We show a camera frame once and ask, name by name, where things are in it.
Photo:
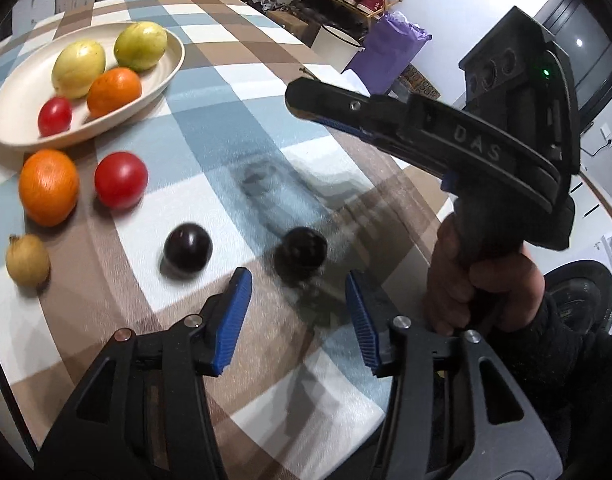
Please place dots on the dark doormat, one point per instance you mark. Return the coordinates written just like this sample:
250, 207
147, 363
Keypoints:
418, 82

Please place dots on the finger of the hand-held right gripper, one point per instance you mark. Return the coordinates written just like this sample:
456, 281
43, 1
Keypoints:
336, 102
356, 129

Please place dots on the orange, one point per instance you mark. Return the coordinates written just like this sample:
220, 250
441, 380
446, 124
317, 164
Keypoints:
49, 187
114, 92

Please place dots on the red tomato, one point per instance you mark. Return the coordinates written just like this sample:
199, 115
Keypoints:
55, 116
121, 180

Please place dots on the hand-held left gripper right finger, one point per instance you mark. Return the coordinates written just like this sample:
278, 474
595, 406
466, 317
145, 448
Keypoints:
363, 325

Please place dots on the purple bag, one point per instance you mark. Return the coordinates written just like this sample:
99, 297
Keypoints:
385, 45

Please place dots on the dark purple plum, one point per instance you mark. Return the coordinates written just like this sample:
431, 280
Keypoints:
302, 254
187, 249

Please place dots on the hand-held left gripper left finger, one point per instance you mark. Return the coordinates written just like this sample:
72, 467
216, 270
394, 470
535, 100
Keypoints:
231, 325

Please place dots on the white washing machine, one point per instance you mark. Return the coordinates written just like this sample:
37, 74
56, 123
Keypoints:
595, 280

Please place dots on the yellow green citrus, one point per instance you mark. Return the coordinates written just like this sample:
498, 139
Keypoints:
140, 46
79, 69

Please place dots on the white wall outlet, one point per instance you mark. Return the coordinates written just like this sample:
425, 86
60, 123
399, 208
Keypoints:
607, 136

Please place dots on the cream round plate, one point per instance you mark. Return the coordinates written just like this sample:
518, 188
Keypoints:
16, 120

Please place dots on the cardboard box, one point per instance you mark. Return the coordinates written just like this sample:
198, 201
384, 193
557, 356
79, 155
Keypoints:
288, 21

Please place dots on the brown kiwi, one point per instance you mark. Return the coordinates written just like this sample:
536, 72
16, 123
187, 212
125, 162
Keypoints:
28, 260

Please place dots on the dark screen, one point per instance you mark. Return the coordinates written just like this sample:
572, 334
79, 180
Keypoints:
593, 45

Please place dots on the person's right hand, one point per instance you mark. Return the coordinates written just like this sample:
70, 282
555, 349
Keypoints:
445, 285

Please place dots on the person's right forearm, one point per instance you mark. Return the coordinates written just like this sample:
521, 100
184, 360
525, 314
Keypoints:
560, 370

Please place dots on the white bucket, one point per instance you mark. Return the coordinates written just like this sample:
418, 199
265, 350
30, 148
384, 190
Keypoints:
336, 47

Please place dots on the white plastic bag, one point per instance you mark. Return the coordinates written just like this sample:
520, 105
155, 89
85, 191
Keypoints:
353, 80

